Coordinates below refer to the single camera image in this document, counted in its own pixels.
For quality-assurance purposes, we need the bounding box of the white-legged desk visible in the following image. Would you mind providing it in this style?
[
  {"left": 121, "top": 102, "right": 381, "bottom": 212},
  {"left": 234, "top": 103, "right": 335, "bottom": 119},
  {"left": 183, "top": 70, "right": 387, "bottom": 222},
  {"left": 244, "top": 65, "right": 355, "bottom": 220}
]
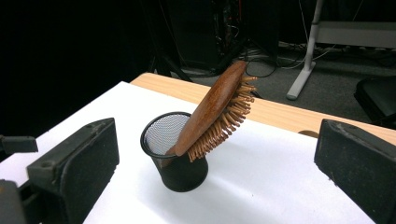
[{"left": 286, "top": 0, "right": 396, "bottom": 101}]

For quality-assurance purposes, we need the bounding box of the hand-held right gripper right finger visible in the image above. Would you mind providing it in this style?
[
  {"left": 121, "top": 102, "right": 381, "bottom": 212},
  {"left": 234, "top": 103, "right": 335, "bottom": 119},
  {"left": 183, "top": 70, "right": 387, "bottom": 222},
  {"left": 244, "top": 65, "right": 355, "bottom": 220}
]
[{"left": 314, "top": 119, "right": 396, "bottom": 224}]

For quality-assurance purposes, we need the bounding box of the black mesh pen cup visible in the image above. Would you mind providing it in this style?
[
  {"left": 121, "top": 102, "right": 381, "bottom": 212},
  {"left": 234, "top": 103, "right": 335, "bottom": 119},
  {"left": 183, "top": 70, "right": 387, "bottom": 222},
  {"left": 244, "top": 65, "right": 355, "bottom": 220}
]
[{"left": 139, "top": 111, "right": 209, "bottom": 193}]

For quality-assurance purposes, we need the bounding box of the bundle of floor cables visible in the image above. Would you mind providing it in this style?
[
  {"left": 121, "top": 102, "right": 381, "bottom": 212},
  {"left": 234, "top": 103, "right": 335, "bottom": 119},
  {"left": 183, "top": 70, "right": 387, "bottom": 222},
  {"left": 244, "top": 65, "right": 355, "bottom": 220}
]
[{"left": 239, "top": 40, "right": 344, "bottom": 78}]

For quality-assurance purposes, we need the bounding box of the white table mat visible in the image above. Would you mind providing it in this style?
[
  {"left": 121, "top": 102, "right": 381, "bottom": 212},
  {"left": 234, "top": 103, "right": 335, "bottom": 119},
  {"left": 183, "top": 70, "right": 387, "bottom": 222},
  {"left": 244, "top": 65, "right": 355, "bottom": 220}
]
[{"left": 0, "top": 81, "right": 377, "bottom": 224}]

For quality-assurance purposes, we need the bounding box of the wooden hairbrush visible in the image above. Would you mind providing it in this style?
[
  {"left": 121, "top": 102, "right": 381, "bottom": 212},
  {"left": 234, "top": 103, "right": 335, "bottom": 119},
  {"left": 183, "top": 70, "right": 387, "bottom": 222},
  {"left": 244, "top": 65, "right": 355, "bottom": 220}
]
[{"left": 164, "top": 60, "right": 258, "bottom": 162}]

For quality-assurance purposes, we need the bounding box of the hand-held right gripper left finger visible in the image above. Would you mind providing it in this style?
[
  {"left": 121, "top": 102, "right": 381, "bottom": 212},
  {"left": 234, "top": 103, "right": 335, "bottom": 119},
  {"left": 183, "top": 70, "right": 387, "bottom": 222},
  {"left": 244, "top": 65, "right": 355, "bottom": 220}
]
[{"left": 26, "top": 117, "right": 120, "bottom": 224}]

